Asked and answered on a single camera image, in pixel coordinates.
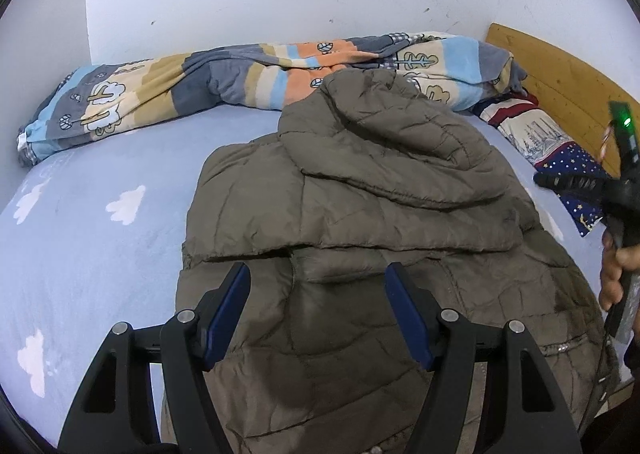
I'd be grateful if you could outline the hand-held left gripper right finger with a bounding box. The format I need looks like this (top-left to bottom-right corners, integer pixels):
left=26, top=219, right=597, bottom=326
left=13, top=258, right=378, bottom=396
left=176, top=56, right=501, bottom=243
left=384, top=261, right=583, bottom=454

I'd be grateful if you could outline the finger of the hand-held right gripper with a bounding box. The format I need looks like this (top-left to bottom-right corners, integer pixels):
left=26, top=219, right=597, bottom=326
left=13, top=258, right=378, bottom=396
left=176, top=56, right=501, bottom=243
left=533, top=171, right=613, bottom=195

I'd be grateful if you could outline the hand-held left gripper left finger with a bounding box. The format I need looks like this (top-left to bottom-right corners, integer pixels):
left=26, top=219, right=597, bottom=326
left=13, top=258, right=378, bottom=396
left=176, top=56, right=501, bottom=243
left=57, top=261, right=252, bottom=454

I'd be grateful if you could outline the olive puffer jacket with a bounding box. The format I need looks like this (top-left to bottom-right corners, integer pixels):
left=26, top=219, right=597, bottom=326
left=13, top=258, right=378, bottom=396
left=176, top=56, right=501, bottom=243
left=160, top=69, right=621, bottom=454

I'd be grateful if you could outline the person's right hand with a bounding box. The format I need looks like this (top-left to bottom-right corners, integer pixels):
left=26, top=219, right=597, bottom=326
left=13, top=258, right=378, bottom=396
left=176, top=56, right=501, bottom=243
left=599, top=231, right=640, bottom=312

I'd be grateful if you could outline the blue star print pillow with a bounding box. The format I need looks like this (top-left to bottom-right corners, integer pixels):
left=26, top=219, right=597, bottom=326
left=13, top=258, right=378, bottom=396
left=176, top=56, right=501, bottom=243
left=532, top=141, right=613, bottom=239

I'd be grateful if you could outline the white building print pillow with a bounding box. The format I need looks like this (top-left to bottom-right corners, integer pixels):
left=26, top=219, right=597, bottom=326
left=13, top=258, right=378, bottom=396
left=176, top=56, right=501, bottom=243
left=472, top=92, right=576, bottom=170

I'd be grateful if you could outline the wooden headboard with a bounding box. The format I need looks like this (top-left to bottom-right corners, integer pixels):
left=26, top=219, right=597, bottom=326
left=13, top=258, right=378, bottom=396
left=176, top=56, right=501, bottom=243
left=485, top=23, right=640, bottom=175

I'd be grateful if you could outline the light blue cloud bed sheet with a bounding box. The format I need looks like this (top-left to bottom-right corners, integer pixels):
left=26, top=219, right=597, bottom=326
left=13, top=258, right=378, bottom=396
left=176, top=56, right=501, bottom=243
left=0, top=104, right=626, bottom=450

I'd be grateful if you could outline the colourful patchwork blanket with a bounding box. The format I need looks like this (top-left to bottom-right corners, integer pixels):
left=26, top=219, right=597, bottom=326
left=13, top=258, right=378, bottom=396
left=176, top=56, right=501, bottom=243
left=17, top=31, right=531, bottom=167

